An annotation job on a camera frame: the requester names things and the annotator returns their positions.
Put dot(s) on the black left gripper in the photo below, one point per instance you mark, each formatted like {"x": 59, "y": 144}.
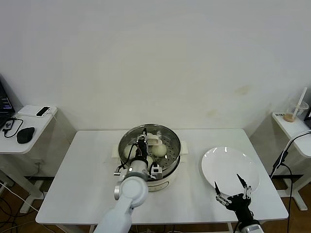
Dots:
{"x": 142, "y": 151}

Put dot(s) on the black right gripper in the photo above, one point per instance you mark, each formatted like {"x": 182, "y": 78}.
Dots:
{"x": 239, "y": 202}

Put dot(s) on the white steamed baozi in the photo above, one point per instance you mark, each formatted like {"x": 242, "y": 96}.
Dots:
{"x": 150, "y": 135}
{"x": 126, "y": 152}
{"x": 160, "y": 151}
{"x": 150, "y": 160}

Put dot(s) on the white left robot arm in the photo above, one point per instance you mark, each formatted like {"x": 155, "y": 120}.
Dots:
{"x": 132, "y": 191}

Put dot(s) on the stainless perforated steamer basket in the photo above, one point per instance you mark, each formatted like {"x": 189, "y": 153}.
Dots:
{"x": 177, "y": 157}

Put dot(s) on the white round plate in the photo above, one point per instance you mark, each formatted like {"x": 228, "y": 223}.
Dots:
{"x": 228, "y": 167}

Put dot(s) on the cream electric cooking pot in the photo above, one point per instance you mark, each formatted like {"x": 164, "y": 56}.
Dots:
{"x": 170, "y": 180}

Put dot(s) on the white side table with cup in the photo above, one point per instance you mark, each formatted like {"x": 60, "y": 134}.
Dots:
{"x": 286, "y": 128}

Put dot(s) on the white device with black screen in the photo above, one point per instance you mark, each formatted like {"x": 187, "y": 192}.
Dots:
{"x": 43, "y": 111}

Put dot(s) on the white side table with laptop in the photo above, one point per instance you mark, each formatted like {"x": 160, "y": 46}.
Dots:
{"x": 36, "y": 136}

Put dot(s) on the black device at table edge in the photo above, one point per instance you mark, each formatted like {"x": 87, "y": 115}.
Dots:
{"x": 309, "y": 119}

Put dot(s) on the clear plastic drink cup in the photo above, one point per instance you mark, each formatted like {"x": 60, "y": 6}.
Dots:
{"x": 301, "y": 108}

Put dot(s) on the black computer mouse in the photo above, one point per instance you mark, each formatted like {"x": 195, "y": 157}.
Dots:
{"x": 25, "y": 135}

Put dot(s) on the flat white box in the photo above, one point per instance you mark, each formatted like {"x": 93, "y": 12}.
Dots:
{"x": 26, "y": 111}

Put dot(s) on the plastic cup with straw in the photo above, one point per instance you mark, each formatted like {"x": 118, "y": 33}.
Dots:
{"x": 303, "y": 95}

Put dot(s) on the black laptop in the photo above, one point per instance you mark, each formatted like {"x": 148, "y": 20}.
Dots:
{"x": 4, "y": 104}

